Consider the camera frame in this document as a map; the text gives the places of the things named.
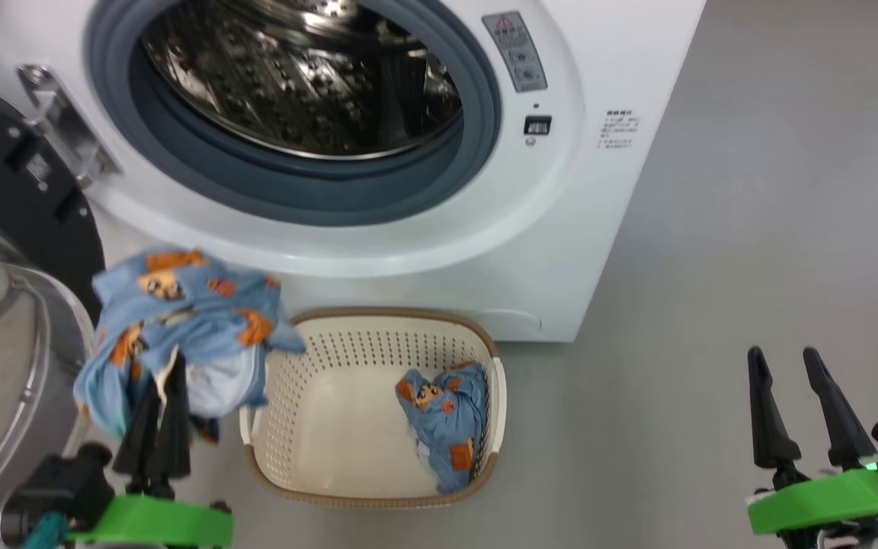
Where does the stainless steel perforated drum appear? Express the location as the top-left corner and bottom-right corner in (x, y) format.
(140, 0), (463, 161)

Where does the blue cartoon garment white lining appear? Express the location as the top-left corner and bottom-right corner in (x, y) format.
(73, 248), (306, 445)

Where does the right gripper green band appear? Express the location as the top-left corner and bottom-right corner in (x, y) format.
(747, 346), (878, 549)

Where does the metal door hinge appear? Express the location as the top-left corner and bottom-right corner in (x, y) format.
(16, 65), (123, 191)

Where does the grey rubber door gasket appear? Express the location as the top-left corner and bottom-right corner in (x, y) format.
(85, 0), (502, 228)

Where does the white front-load washing machine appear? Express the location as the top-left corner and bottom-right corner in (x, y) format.
(0, 0), (707, 344)

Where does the round drain filter cover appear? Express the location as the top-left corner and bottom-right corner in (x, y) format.
(477, 308), (543, 333)

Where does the grey warning sticker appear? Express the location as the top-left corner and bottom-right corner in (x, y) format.
(482, 11), (549, 94)

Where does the cream laundry basket brown rim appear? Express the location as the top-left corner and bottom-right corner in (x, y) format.
(239, 307), (507, 509)

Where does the blue cartoon print garment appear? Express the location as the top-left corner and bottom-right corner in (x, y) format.
(396, 361), (489, 495)

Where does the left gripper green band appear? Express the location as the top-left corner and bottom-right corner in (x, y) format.
(66, 355), (235, 549)

